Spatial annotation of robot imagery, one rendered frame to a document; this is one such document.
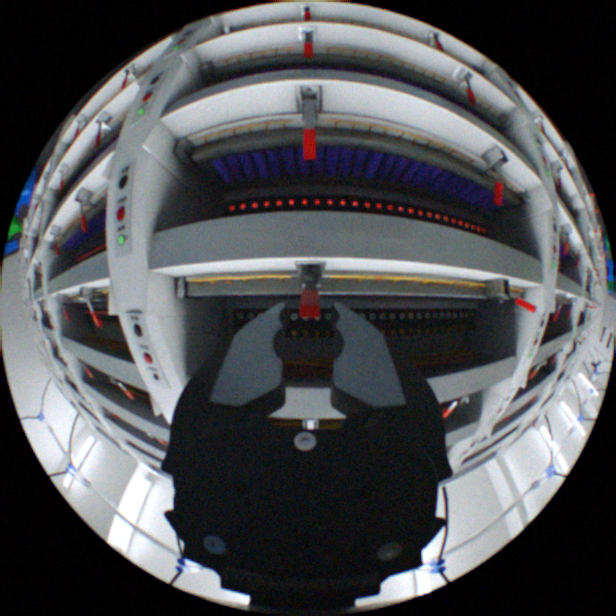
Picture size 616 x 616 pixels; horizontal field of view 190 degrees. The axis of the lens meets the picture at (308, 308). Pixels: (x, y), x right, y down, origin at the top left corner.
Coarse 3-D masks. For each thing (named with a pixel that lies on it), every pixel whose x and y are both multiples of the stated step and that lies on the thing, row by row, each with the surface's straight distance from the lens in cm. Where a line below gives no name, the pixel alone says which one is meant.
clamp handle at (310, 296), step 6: (306, 282) 18; (312, 282) 18; (306, 288) 16; (312, 288) 16; (306, 294) 14; (312, 294) 14; (318, 294) 14; (300, 300) 13; (306, 300) 12; (312, 300) 12; (318, 300) 12; (300, 306) 12; (306, 306) 12; (312, 306) 12; (318, 306) 12; (300, 312) 12; (306, 312) 12; (312, 312) 12; (318, 312) 12
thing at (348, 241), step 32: (192, 224) 22; (224, 224) 20; (256, 224) 18; (288, 224) 18; (320, 224) 18; (352, 224) 18; (384, 224) 19; (416, 224) 21; (160, 256) 24; (192, 256) 20; (224, 256) 19; (256, 256) 17; (288, 256) 17; (320, 256) 17; (352, 256) 17; (384, 256) 18; (416, 256) 19; (448, 256) 22; (480, 256) 26; (512, 256) 33; (160, 288) 26
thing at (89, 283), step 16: (96, 256) 39; (64, 272) 61; (80, 272) 46; (96, 272) 38; (48, 288) 88; (64, 288) 59; (80, 288) 48; (96, 288) 47; (112, 288) 32; (48, 304) 89; (64, 304) 91; (80, 304) 94; (96, 304) 79; (112, 304) 32; (96, 320) 48; (112, 320) 69
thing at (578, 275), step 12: (564, 144) 134; (576, 180) 125; (588, 252) 122; (576, 276) 115; (564, 312) 116; (576, 312) 114; (552, 324) 119; (564, 324) 116; (552, 336) 119; (540, 372) 124; (552, 384) 129; (540, 396) 126; (504, 444) 146
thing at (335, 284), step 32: (192, 288) 27; (224, 288) 24; (256, 288) 23; (288, 288) 22; (352, 288) 22; (384, 288) 23; (416, 288) 25; (448, 288) 28; (480, 288) 33; (512, 288) 39
